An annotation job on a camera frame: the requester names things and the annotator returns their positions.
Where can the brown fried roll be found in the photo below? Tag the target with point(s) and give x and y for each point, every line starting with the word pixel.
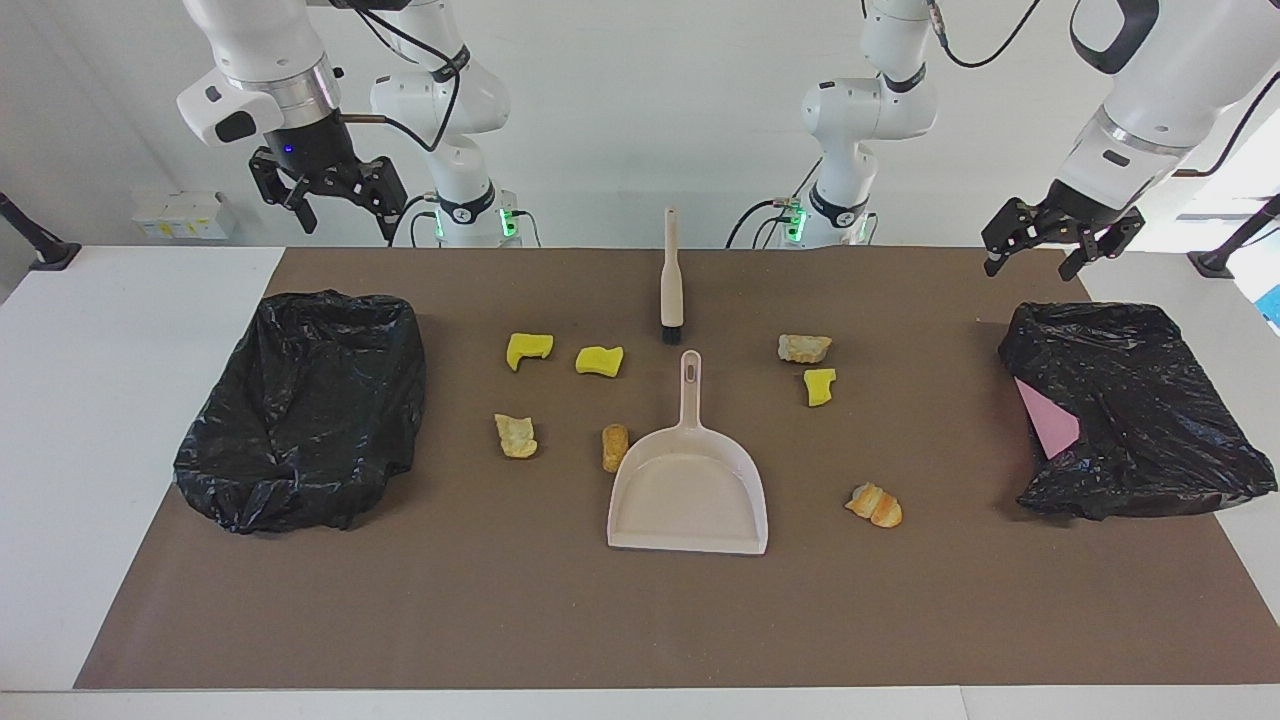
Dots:
pixel 614 447

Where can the oblong yellow sponge piece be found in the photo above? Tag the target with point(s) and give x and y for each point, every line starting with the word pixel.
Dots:
pixel 598 361

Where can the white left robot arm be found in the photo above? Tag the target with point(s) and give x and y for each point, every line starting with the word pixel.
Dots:
pixel 870 110

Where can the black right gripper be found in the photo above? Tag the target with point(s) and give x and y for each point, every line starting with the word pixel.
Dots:
pixel 320 160

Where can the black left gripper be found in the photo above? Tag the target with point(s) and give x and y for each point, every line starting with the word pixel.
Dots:
pixel 1065 222

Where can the black trash bag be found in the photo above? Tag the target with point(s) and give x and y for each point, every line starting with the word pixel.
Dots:
pixel 1130 400

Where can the blue object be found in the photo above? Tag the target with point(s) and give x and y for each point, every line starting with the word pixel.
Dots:
pixel 1273 305

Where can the brown table mat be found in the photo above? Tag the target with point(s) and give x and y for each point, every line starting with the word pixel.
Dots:
pixel 640 620

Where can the wedge yellow sponge piece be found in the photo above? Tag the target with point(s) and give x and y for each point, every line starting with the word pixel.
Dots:
pixel 819 387

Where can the pink plastic bin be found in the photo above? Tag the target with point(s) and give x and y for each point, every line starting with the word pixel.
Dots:
pixel 1050 425

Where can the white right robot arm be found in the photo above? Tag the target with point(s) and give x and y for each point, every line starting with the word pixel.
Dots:
pixel 450 100

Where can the beige plastic dustpan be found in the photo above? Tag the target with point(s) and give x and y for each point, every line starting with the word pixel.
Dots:
pixel 690 490

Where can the black clamp stand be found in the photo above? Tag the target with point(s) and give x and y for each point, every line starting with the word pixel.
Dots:
pixel 50 252
pixel 1215 262

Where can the white wall boxes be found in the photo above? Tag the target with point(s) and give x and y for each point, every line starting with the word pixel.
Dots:
pixel 185 215

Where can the orange striped bread slice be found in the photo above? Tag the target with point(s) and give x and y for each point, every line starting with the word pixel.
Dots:
pixel 874 505

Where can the beige hand brush black bristles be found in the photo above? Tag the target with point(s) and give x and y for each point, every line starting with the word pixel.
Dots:
pixel 671 280

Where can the black bag lined bin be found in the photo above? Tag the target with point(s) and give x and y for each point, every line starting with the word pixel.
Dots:
pixel 300 420

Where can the notched yellow sponge piece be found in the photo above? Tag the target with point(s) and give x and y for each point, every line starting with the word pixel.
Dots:
pixel 525 350

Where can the tan bread chunk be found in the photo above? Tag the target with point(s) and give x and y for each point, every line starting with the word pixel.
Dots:
pixel 804 348

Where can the pale torn bread chunk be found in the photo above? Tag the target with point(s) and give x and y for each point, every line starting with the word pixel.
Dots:
pixel 516 437

